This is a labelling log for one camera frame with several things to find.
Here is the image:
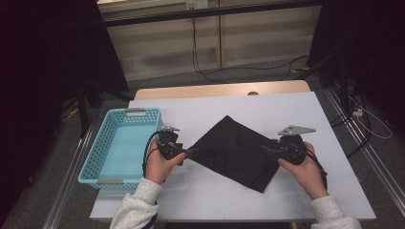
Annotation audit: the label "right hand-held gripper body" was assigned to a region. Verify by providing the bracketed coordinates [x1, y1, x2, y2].
[275, 124, 317, 166]

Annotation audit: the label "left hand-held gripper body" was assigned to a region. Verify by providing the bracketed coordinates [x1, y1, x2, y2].
[157, 125, 189, 166]

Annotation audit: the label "black shorts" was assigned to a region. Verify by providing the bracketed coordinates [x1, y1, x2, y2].
[187, 114, 283, 194]

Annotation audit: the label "light blue plastic basket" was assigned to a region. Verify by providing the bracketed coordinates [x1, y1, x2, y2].
[77, 107, 164, 191]

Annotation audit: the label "person's left hand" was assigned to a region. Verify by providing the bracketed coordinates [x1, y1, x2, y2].
[144, 139, 186, 185]

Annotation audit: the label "person's right hand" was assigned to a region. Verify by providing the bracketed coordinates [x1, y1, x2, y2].
[277, 141, 329, 200]

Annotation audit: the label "white table mat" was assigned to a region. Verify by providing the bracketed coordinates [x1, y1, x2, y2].
[90, 91, 376, 222]

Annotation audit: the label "black stand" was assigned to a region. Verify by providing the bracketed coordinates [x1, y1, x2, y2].
[299, 52, 352, 113]
[75, 82, 135, 139]

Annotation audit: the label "black horizontal bar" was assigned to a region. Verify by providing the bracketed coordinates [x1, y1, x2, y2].
[103, 0, 323, 28]

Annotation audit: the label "black curtain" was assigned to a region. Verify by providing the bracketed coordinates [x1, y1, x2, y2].
[307, 0, 405, 135]
[0, 0, 130, 223]

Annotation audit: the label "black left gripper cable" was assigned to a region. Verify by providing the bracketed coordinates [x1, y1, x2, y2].
[141, 131, 161, 229]

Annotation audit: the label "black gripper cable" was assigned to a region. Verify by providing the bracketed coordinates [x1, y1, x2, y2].
[141, 131, 161, 229]
[297, 144, 329, 190]

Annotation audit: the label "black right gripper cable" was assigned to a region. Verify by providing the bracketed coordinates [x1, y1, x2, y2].
[297, 144, 329, 190]

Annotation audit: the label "black floor cable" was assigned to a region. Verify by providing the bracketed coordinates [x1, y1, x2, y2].
[329, 85, 373, 158]

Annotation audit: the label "white floor cable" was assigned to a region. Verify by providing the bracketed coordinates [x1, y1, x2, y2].
[348, 94, 394, 140]

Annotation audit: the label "metal floor rail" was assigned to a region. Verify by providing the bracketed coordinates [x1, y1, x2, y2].
[324, 87, 405, 218]
[42, 127, 95, 229]

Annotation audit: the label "black wall cable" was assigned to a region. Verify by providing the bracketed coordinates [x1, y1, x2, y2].
[190, 17, 309, 84]

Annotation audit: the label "white wall socket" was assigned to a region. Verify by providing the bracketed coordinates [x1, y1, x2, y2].
[185, 0, 209, 10]

